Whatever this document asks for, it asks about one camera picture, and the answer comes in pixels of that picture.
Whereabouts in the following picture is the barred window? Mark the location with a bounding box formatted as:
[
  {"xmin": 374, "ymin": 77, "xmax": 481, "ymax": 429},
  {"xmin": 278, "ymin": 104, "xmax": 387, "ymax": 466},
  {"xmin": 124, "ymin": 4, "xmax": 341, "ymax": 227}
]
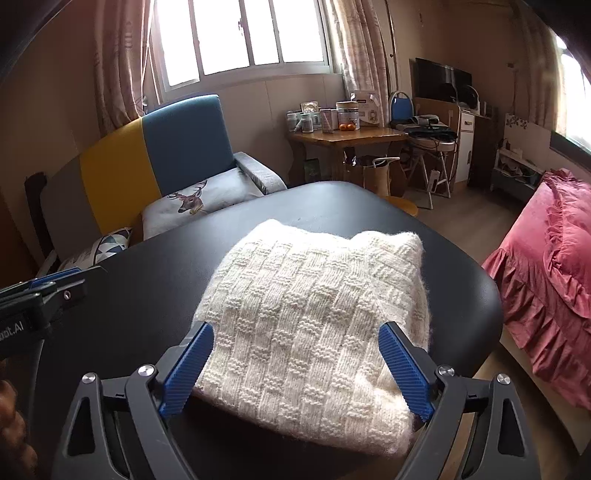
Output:
[{"xmin": 150, "ymin": 0, "xmax": 335, "ymax": 93}]

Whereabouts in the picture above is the side window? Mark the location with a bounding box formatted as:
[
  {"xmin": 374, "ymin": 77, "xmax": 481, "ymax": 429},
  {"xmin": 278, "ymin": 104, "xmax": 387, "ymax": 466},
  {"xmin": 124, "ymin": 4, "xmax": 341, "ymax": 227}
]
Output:
[{"xmin": 551, "ymin": 32, "xmax": 591, "ymax": 155}]

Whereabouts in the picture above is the white knit sweater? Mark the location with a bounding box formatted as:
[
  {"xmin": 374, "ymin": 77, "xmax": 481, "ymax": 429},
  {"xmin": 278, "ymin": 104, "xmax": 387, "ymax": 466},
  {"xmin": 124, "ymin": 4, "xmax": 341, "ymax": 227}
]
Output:
[{"xmin": 191, "ymin": 218, "xmax": 432, "ymax": 460}]

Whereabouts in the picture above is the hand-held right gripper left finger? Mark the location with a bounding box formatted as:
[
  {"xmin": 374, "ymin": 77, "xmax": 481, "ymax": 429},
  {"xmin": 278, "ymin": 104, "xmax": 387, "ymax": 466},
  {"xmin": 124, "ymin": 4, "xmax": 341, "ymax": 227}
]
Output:
[{"xmin": 48, "ymin": 320, "xmax": 215, "ymax": 480}]

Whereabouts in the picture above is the large metal can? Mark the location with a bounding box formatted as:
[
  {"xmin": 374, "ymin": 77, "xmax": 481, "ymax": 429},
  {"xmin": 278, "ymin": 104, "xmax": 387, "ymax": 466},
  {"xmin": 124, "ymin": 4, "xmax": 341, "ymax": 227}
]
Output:
[{"xmin": 335, "ymin": 100, "xmax": 361, "ymax": 126}]

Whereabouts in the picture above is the grey yellow blue sofa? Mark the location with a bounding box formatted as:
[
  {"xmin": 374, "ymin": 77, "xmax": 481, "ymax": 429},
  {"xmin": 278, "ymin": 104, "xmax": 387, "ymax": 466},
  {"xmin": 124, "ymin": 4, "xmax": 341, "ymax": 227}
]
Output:
[{"xmin": 25, "ymin": 95, "xmax": 289, "ymax": 278}]

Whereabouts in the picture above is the blue chair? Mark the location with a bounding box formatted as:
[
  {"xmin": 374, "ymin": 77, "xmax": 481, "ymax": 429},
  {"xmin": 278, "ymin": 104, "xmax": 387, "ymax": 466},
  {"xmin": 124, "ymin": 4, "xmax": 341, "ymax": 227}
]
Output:
[{"xmin": 390, "ymin": 91, "xmax": 414, "ymax": 123}]

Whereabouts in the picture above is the black television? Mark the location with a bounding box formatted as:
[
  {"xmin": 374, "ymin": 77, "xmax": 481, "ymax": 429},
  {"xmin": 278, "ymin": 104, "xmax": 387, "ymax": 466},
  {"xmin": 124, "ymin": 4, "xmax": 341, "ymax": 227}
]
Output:
[{"xmin": 412, "ymin": 58, "xmax": 474, "ymax": 103}]

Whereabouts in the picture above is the brown paper bag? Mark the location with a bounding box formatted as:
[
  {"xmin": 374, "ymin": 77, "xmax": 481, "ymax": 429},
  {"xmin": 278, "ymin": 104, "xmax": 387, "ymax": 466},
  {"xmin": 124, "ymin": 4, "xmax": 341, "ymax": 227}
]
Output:
[{"xmin": 344, "ymin": 157, "xmax": 400, "ymax": 197}]

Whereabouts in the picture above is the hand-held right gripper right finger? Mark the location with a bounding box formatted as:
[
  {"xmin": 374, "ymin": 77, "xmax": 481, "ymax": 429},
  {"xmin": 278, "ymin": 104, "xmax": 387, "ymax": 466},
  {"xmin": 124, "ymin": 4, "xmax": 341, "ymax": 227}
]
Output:
[{"xmin": 378, "ymin": 320, "xmax": 543, "ymax": 480}]

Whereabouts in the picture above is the white cabinet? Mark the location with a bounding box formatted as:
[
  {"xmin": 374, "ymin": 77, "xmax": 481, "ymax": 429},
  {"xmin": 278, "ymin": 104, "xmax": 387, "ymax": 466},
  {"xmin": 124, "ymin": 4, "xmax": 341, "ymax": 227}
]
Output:
[{"xmin": 455, "ymin": 106, "xmax": 497, "ymax": 185}]

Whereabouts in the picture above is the triangle pattern pillow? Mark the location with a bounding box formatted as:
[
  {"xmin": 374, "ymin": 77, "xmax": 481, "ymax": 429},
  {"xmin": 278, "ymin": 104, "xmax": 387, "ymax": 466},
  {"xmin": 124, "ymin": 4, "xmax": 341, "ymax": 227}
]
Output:
[{"xmin": 58, "ymin": 227, "xmax": 134, "ymax": 273}]

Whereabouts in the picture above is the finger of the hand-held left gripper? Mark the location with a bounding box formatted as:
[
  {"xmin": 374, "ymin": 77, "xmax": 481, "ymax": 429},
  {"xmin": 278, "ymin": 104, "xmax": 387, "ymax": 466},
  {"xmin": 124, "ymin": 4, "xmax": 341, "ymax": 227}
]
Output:
[
  {"xmin": 28, "ymin": 278, "xmax": 89, "ymax": 332},
  {"xmin": 0, "ymin": 265, "xmax": 108, "ymax": 298}
]

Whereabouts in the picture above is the dark cloth pile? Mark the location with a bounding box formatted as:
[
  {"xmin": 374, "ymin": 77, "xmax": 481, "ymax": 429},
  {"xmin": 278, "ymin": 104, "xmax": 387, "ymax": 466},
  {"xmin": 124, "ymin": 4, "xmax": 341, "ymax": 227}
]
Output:
[{"xmin": 390, "ymin": 115, "xmax": 458, "ymax": 141}]

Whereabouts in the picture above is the wooden side table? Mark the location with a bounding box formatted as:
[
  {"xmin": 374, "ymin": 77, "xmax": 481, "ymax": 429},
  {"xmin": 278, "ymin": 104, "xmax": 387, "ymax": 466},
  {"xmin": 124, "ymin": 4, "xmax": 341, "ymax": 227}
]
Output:
[{"xmin": 286, "ymin": 126, "xmax": 409, "ymax": 195}]

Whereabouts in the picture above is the round wooden stool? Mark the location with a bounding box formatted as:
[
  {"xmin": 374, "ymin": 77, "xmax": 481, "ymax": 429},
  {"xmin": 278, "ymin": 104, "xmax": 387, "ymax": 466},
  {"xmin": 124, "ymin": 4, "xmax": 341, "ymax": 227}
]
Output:
[{"xmin": 381, "ymin": 195, "xmax": 419, "ymax": 217}]

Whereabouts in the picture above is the pink patterned curtain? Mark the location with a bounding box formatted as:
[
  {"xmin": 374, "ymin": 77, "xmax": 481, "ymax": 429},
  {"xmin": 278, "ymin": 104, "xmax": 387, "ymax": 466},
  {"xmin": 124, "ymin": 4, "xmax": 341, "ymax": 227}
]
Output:
[
  {"xmin": 323, "ymin": 0, "xmax": 398, "ymax": 125},
  {"xmin": 92, "ymin": 0, "xmax": 160, "ymax": 134},
  {"xmin": 517, "ymin": 9, "xmax": 561, "ymax": 132}
]

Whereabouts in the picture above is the grey deer print pillow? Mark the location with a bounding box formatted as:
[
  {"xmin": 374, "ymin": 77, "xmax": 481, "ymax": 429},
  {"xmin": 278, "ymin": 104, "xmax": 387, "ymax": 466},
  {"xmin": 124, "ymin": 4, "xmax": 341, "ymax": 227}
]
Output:
[{"xmin": 141, "ymin": 179, "xmax": 266, "ymax": 241}]

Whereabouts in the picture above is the white cardboard box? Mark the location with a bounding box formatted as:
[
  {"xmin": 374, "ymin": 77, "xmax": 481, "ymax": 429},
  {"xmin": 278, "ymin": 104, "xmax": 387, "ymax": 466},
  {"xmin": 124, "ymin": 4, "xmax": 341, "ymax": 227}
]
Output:
[{"xmin": 349, "ymin": 90, "xmax": 384, "ymax": 127}]

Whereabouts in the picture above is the pink ruffled bed cover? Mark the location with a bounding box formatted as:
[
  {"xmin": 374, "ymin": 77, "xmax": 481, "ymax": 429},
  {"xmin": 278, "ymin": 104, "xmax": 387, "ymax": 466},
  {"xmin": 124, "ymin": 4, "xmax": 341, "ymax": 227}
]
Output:
[{"xmin": 481, "ymin": 168, "xmax": 591, "ymax": 409}]

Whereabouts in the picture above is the white folding stool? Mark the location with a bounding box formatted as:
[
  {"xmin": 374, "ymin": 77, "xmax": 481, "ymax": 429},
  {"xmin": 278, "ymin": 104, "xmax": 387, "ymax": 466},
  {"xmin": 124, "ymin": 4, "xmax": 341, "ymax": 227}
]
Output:
[{"xmin": 406, "ymin": 136, "xmax": 459, "ymax": 210}]

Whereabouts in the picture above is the white shoe rack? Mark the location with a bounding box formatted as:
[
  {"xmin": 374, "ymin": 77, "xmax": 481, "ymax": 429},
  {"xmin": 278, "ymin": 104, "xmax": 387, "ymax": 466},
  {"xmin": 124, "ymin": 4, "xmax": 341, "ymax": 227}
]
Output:
[{"xmin": 489, "ymin": 138, "xmax": 552, "ymax": 204}]

